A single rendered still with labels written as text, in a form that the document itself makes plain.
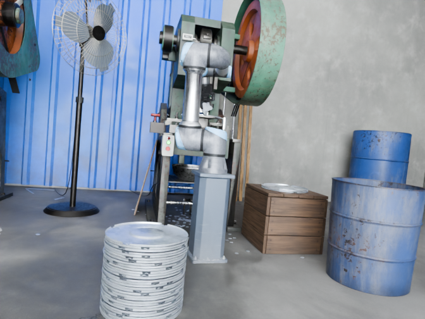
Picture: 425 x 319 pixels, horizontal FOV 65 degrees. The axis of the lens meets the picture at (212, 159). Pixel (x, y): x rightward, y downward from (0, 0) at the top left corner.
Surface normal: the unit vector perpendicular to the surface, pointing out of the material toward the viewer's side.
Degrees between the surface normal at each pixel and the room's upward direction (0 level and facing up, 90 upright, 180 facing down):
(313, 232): 90
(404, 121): 90
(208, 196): 90
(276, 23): 77
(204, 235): 90
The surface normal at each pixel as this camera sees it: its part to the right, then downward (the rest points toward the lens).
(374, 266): -0.31, 0.06
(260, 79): 0.11, 0.70
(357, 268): -0.65, 0.02
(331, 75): 0.22, 0.07
